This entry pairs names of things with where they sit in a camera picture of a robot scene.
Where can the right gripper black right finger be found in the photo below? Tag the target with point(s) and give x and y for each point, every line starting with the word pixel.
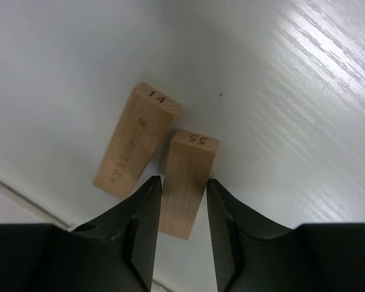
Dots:
pixel 253 253

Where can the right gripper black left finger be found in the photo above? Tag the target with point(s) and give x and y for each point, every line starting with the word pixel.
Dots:
pixel 113 252

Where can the wood block row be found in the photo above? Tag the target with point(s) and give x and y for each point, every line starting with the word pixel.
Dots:
pixel 189 164
pixel 144 123

